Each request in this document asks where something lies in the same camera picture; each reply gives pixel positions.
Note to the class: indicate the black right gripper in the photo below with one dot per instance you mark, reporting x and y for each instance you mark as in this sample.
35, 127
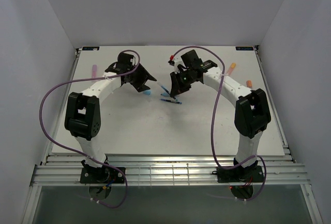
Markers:
177, 88

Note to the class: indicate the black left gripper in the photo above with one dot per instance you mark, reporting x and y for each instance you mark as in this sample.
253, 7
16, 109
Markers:
145, 75

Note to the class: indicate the light blue highlighter body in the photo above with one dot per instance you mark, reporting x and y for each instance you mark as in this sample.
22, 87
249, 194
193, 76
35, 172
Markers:
165, 94

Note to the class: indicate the light blue highlighter cap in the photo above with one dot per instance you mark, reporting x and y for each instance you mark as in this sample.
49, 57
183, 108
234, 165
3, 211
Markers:
147, 93

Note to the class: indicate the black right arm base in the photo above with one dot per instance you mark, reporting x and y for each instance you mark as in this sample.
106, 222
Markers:
252, 173

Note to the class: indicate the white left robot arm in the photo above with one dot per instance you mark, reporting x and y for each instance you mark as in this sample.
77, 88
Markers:
83, 112

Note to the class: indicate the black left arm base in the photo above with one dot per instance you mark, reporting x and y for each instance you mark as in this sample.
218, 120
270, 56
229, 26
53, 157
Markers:
99, 175

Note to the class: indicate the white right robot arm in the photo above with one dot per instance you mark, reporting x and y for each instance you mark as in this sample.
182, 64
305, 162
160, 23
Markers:
252, 114

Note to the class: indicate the orange pink highlighter pen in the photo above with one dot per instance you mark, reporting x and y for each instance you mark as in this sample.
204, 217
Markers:
230, 69

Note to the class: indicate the orange capped marker pen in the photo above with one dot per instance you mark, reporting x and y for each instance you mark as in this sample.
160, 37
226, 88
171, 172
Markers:
249, 84

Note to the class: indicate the blue label sticker left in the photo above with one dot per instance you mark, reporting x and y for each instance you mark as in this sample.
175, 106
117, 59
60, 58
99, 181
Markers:
90, 48

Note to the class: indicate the blue label sticker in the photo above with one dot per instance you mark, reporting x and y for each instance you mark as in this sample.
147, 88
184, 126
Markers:
241, 48
90, 48

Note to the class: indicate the blue label sticker right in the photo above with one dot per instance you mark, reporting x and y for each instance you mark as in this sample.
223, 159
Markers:
241, 48

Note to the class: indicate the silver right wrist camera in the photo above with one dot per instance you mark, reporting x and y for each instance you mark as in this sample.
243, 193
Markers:
177, 63

